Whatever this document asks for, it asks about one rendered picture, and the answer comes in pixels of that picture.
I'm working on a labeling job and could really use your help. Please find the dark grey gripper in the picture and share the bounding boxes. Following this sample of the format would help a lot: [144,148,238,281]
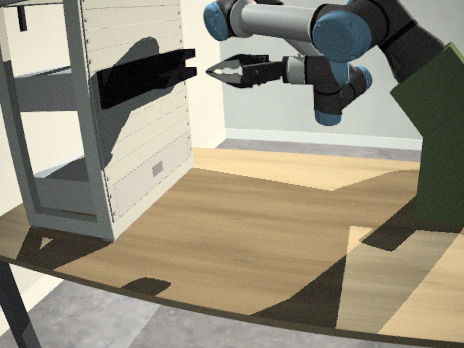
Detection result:
[205,54,290,89]

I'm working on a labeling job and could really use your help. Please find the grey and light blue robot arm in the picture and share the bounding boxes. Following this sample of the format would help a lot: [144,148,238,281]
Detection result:
[203,0,446,126]

